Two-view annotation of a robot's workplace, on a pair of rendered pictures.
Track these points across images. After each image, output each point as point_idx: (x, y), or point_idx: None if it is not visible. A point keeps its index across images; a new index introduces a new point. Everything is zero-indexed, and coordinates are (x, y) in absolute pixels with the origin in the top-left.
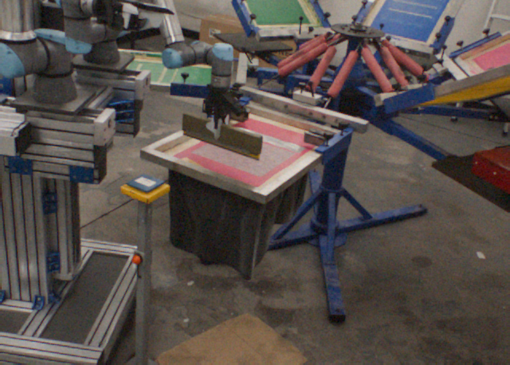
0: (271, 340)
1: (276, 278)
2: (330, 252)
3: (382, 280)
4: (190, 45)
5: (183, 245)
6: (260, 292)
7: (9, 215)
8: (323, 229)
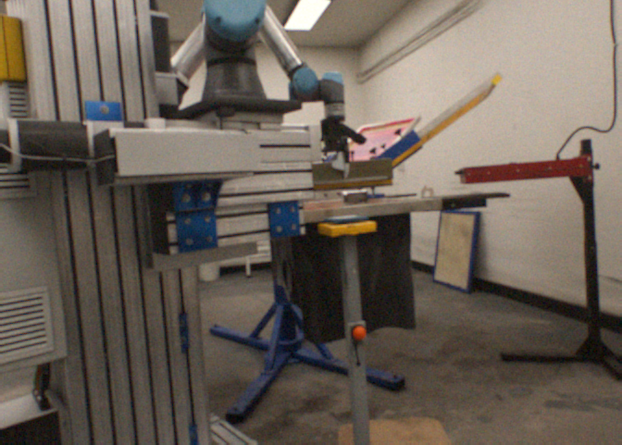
0: (395, 426)
1: (312, 394)
2: (327, 351)
3: (373, 354)
4: (289, 84)
5: (324, 337)
6: (319, 409)
7: (121, 383)
8: (294, 345)
